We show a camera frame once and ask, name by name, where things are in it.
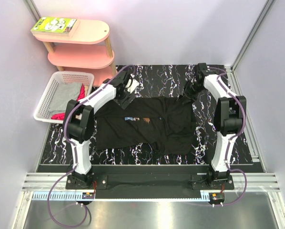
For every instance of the black marbled table mat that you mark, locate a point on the black marbled table mat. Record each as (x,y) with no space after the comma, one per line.
(155,80)

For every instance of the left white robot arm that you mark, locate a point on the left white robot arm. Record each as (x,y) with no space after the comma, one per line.
(78,124)

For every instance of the green cover book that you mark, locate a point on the green cover book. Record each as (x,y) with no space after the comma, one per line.
(55,26)

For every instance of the grey t shirt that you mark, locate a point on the grey t shirt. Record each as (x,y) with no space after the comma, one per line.
(63,94)

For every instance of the white plastic laundry basket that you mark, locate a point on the white plastic laundry basket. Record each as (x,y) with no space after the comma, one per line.
(62,77)

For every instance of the beige t shirt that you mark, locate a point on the beige t shirt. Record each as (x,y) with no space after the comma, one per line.
(86,88)

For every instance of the magenta t shirt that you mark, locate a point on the magenta t shirt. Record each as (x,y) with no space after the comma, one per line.
(62,115)

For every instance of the white slotted cable duct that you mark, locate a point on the white slotted cable duct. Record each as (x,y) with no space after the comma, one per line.
(59,196)

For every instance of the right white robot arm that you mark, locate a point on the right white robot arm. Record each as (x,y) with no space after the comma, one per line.
(229,120)

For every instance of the black printed t shirt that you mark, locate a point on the black printed t shirt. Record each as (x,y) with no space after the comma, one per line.
(167,124)

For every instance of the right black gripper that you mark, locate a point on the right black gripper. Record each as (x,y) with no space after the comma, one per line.
(187,94)

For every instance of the pink three tier shelf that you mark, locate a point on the pink three tier shelf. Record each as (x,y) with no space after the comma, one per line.
(88,50)

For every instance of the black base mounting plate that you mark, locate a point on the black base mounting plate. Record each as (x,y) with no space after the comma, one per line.
(149,182)

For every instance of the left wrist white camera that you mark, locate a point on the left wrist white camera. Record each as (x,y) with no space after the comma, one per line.
(131,85)

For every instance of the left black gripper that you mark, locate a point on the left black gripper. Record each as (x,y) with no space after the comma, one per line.
(124,102)

